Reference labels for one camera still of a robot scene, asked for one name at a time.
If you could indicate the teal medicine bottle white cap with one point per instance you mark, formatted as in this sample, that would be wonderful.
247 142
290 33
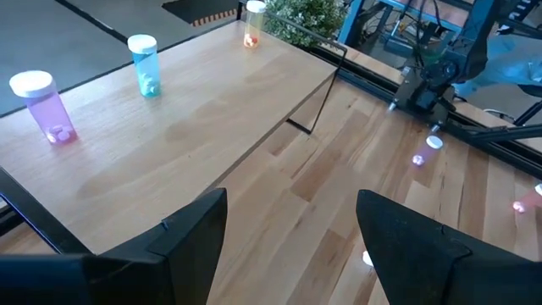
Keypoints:
146 72

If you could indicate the amber medicine bottle white cap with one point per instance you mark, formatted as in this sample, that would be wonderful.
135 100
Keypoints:
253 25

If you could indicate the potted green artificial plant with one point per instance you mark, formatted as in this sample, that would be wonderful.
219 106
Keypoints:
305 17

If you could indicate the pink medicine bottle white cap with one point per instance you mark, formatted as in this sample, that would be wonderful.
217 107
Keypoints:
425 152
46 114

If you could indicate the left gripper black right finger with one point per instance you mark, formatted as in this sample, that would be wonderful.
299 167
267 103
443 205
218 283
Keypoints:
406 254

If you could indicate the light blue patterned cloth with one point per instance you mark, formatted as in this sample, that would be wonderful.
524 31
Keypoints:
508 63

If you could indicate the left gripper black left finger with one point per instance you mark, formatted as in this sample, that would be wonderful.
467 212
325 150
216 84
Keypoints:
178 262

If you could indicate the black hazard-striped floor mat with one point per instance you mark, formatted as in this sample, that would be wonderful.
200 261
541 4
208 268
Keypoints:
199 8

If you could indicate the blue-grey metal table frame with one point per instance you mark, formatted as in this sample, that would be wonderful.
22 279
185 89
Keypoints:
351 21

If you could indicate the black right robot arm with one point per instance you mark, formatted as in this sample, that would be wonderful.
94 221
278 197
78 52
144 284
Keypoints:
478 42

